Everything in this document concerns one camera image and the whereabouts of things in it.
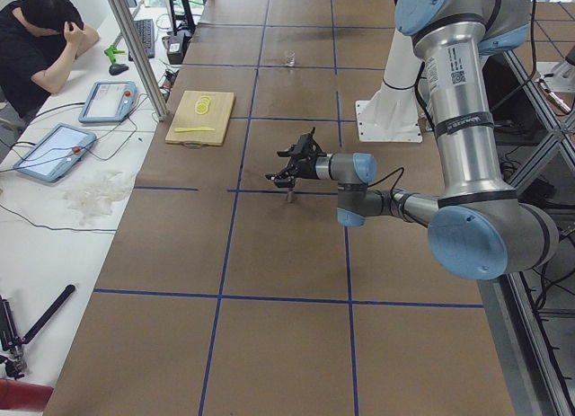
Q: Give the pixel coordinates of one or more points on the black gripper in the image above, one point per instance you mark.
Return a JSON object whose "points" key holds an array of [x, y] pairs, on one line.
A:
{"points": [[307, 169]]}

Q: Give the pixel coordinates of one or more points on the steel jigger shaker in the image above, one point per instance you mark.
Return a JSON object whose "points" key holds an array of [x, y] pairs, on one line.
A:
{"points": [[291, 196]]}

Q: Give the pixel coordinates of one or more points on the clear glass measuring cup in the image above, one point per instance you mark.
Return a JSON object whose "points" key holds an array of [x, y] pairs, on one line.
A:
{"points": [[289, 58]]}

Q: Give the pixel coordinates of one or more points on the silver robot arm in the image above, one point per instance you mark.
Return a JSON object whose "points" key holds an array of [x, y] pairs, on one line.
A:
{"points": [[477, 228]]}

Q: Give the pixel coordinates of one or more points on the yellow plastic knife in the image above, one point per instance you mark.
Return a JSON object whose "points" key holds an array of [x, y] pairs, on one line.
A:
{"points": [[193, 129]]}

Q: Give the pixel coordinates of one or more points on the wooden cutting board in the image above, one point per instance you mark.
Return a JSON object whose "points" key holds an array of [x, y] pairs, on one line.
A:
{"points": [[217, 116]]}

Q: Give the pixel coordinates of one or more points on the black box on desk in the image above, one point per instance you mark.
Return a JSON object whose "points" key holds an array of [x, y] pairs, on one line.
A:
{"points": [[178, 43]]}

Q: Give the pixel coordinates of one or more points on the far teach pendant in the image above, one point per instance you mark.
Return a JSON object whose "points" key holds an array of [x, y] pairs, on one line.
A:
{"points": [[108, 102]]}

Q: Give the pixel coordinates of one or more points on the teach pendant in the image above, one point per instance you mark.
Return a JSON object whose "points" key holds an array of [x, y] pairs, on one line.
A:
{"points": [[55, 155], [108, 102]]}

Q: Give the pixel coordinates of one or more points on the black keyboard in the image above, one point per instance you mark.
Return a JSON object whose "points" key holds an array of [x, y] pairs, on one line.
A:
{"points": [[145, 29]]}

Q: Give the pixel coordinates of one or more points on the black computer mouse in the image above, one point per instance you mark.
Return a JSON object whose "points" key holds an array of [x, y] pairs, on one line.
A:
{"points": [[117, 69]]}

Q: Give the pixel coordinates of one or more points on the crumpled white plastic wrap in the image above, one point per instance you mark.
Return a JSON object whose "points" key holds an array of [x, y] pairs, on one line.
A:
{"points": [[95, 196]]}

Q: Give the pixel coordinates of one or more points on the green plastic tool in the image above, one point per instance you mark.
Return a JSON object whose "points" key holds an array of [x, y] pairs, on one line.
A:
{"points": [[111, 52]]}

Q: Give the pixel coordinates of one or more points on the near teach pendant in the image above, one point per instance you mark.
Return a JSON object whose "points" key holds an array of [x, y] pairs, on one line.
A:
{"points": [[55, 155]]}

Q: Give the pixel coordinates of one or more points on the seated person in black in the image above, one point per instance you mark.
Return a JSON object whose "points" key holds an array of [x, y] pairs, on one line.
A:
{"points": [[40, 41]]}

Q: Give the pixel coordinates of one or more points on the black handheld tool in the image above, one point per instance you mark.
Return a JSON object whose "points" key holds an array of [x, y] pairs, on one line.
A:
{"points": [[12, 342]]}

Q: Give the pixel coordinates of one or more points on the red cylinder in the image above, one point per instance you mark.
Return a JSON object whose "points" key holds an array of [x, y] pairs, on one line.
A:
{"points": [[21, 396]]}

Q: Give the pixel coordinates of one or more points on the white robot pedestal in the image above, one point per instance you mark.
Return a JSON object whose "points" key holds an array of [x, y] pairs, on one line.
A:
{"points": [[391, 115]]}

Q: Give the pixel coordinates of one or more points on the aluminium frame post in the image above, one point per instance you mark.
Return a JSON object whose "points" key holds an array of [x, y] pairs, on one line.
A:
{"points": [[124, 19]]}

